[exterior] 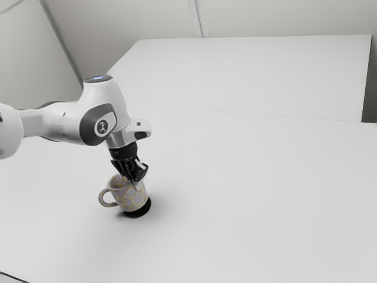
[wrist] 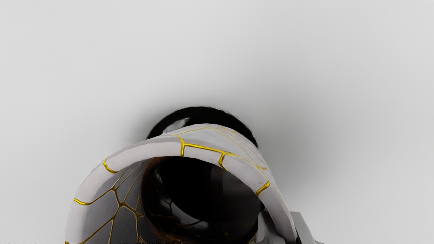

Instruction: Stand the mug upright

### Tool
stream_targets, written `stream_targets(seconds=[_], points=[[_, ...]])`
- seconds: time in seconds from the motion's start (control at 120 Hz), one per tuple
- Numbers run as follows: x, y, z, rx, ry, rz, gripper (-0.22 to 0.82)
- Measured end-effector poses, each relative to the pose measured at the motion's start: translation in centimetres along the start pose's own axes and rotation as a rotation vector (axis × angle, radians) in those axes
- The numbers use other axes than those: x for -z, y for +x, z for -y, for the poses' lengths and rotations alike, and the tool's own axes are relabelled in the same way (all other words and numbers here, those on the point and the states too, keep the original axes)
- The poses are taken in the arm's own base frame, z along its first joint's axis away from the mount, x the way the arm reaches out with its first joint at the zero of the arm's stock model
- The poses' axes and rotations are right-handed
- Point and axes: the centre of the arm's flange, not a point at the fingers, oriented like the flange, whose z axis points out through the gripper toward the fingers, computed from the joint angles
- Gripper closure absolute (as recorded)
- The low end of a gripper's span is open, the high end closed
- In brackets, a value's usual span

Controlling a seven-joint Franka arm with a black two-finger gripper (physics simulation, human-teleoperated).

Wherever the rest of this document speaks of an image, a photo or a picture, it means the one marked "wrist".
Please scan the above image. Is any white mug with gold cracks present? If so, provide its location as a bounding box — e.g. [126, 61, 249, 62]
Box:
[64, 106, 299, 244]

